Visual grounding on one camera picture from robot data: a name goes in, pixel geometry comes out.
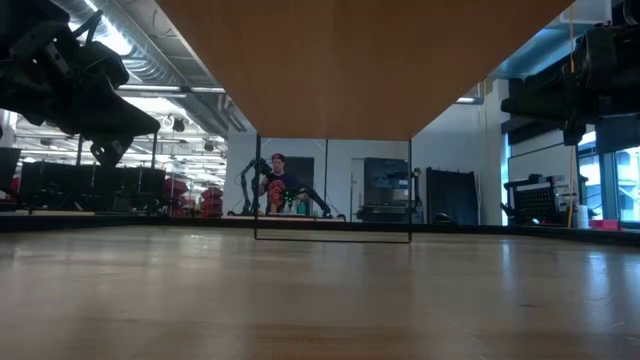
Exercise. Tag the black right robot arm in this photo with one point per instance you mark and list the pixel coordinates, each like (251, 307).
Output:
(612, 30)

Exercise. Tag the black background robot arm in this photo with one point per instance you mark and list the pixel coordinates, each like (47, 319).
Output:
(248, 180)
(317, 197)

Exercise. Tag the light wooden board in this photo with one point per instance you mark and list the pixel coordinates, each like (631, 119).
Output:
(350, 65)

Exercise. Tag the red crate stack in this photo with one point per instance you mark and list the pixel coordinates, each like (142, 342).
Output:
(212, 202)
(176, 192)

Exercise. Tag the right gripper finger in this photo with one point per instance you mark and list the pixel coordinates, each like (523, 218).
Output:
(574, 132)
(537, 100)

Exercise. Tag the black aluminium rig frame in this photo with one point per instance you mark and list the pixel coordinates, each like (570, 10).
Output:
(125, 222)

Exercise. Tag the person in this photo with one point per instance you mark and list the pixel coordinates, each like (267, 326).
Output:
(277, 187)

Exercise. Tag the red flat box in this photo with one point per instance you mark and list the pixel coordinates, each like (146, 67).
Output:
(604, 224)

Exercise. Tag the blue ceiling duct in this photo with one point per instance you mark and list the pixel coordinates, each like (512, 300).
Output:
(540, 50)

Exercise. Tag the black fabric panel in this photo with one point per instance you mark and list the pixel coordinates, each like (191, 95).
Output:
(450, 195)

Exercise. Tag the black equipment cabinet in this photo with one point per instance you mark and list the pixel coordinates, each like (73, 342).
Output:
(387, 185)

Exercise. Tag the silver ceiling air duct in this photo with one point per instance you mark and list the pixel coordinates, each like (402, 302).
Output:
(165, 60)

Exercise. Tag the long ceiling light fixture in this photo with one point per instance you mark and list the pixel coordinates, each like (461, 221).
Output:
(170, 89)

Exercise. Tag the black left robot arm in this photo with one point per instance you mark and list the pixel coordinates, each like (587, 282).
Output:
(30, 25)

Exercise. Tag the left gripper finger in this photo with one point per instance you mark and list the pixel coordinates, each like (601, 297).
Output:
(127, 115)
(111, 151)

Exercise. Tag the black partition wall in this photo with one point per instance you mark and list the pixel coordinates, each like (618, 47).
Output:
(95, 185)

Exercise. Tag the black pegboard rack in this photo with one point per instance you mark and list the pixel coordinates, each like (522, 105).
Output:
(540, 202)

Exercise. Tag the white paper cup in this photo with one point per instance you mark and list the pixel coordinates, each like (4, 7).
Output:
(582, 216)

